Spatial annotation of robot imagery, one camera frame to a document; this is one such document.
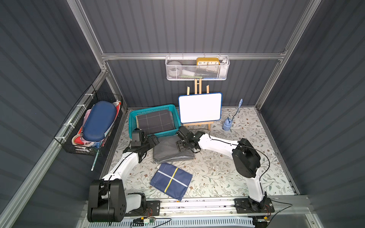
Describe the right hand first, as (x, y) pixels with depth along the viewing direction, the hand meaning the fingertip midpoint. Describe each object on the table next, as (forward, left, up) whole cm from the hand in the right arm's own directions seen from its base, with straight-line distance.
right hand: (184, 143), depth 92 cm
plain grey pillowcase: (-4, +11, -4) cm, 12 cm away
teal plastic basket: (+22, +41, -3) cm, 46 cm away
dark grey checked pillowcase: (+17, +21, +1) cm, 27 cm away
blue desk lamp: (+15, -31, +2) cm, 35 cm away
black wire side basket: (-9, +50, +30) cm, 59 cm away
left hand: (-1, +20, +4) cm, 20 cm away
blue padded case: (-3, +41, +28) cm, 50 cm away
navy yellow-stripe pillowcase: (-22, +7, -6) cm, 24 cm away
